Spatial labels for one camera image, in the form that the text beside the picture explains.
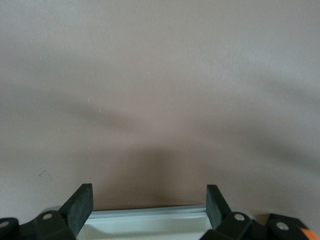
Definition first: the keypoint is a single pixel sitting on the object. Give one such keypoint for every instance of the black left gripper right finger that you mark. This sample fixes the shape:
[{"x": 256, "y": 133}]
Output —
[{"x": 215, "y": 207}]

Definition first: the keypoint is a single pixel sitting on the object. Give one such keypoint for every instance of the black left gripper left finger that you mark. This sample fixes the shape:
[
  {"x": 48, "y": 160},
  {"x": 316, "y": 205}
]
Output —
[{"x": 80, "y": 207}]

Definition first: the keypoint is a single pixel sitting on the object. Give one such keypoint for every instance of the white rectangular tray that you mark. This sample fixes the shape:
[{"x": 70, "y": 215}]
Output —
[{"x": 150, "y": 225}]

